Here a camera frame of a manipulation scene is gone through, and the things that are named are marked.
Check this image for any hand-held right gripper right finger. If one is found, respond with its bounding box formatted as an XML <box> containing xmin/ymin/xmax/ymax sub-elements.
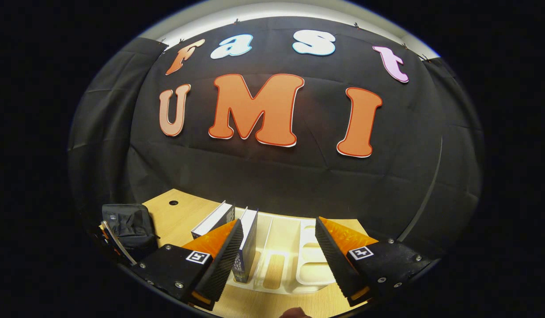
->
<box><xmin>315</xmin><ymin>216</ymin><xmax>435</xmax><ymax>307</ymax></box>

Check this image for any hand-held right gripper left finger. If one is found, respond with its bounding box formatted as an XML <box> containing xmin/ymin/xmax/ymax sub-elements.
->
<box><xmin>131</xmin><ymin>219</ymin><xmax>245</xmax><ymax>311</ymax></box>

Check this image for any black schoolbag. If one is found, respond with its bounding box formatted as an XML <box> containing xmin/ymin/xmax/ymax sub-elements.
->
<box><xmin>101</xmin><ymin>203</ymin><xmax>160</xmax><ymax>263</ymax></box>

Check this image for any cream plastic bookshelf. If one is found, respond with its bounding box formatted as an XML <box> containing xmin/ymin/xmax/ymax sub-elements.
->
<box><xmin>235</xmin><ymin>211</ymin><xmax>368</xmax><ymax>295</ymax></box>

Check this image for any dark cover book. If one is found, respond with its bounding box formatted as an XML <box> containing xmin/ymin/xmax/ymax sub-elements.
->
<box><xmin>231</xmin><ymin>207</ymin><xmax>259</xmax><ymax>284</ymax></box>

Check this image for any blue picture cover book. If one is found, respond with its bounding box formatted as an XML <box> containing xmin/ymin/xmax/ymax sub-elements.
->
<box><xmin>191</xmin><ymin>201</ymin><xmax>236</xmax><ymax>240</ymax></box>

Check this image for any black backdrop cloth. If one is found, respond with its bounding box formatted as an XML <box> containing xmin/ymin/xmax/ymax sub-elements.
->
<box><xmin>68</xmin><ymin>17</ymin><xmax>483</xmax><ymax>248</ymax></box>

